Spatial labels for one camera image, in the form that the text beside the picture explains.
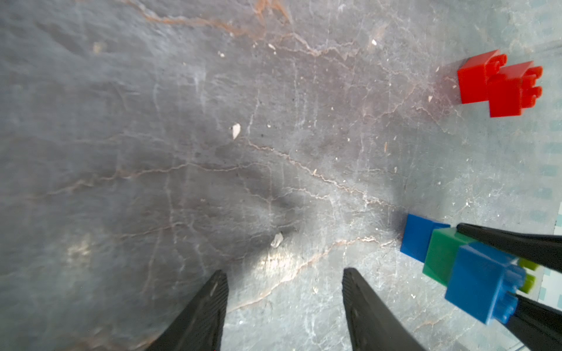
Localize green long lego brick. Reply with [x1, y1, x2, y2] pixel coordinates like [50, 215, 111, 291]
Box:
[422, 228, 475, 287]

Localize lime green lego brick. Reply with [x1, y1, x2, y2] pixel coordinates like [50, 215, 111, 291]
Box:
[518, 258, 539, 294]

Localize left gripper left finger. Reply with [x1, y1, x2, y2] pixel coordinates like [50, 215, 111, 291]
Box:
[146, 270, 229, 351]

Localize red lego brick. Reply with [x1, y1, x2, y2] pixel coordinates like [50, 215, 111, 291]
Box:
[458, 50, 508, 104]
[487, 61, 543, 118]

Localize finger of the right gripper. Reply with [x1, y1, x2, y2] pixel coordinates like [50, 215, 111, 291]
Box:
[457, 223, 562, 273]
[505, 293, 562, 351]

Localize blue lego brick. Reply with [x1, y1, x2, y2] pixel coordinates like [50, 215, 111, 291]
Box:
[400, 214, 451, 263]
[445, 241, 527, 324]

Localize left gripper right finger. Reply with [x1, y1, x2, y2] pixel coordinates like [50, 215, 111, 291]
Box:
[342, 268, 424, 351]

